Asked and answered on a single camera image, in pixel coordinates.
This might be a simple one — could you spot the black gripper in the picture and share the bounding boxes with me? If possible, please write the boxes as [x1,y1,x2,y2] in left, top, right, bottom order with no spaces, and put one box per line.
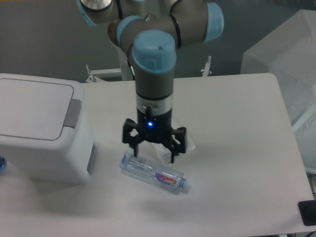
[122,109,187,163]

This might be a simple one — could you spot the white plastic trash can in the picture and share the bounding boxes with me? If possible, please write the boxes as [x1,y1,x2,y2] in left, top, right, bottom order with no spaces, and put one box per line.
[0,74,96,184]

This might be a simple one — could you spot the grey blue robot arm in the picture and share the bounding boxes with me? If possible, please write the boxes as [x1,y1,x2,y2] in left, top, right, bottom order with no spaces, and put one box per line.
[77,0,224,161]

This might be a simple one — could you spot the white torn plastic package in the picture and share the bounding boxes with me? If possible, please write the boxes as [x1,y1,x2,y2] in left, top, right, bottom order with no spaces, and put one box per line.
[151,131,196,167]

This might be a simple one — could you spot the clear plastic water bottle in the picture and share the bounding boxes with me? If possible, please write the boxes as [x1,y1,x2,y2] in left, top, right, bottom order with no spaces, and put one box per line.
[119,152,190,194]

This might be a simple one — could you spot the blue bottle cap at edge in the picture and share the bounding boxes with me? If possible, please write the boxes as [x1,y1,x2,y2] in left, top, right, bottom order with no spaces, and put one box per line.
[0,156,7,172]

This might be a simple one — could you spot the white covered box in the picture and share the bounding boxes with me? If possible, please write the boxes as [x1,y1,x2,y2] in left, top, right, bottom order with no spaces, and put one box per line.
[240,10,316,173]

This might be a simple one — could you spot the black device at table edge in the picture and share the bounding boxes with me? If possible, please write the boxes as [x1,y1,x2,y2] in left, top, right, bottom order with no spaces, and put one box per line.
[298,200,316,226]

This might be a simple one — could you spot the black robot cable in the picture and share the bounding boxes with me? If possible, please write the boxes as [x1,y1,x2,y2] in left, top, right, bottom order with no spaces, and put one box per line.
[127,58,138,81]

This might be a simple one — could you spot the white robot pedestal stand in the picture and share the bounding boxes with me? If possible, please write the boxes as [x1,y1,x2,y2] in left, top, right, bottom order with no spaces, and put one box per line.
[85,46,213,83]

